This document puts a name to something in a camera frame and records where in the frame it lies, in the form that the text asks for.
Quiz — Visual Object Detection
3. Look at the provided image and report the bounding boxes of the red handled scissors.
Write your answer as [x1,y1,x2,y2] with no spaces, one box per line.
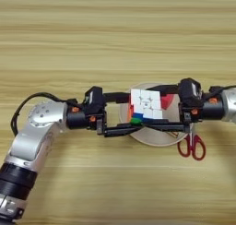
[177,124,207,161]

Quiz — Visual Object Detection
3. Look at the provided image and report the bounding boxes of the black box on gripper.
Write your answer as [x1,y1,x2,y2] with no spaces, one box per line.
[84,86,106,115]
[178,77,204,109]

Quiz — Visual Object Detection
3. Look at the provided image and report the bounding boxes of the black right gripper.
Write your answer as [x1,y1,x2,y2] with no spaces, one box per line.
[144,84,224,133]

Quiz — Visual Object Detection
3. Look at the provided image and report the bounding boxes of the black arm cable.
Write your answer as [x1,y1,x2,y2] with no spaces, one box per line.
[10,91,78,137]
[208,85,236,96]

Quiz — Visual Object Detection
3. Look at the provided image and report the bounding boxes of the multicolour puzzle cube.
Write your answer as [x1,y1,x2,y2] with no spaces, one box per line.
[127,89,164,126]

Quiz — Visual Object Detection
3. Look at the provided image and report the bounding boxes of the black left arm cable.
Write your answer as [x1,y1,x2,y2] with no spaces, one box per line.
[10,91,78,137]

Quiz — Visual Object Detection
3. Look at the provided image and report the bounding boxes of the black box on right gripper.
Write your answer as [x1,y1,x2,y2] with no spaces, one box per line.
[178,77,204,109]

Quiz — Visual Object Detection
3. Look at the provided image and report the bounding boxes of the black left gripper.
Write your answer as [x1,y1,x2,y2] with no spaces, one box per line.
[65,91,146,138]

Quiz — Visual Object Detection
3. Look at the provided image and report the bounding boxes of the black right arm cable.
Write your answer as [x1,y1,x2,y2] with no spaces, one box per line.
[208,85,236,96]

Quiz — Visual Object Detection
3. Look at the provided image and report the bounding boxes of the red cube block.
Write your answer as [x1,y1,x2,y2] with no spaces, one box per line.
[159,93,176,111]

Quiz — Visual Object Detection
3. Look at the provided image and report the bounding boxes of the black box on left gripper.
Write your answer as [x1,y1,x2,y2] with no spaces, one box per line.
[84,86,106,115]

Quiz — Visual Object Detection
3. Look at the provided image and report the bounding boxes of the round beige plate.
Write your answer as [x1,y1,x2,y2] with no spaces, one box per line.
[119,81,195,148]

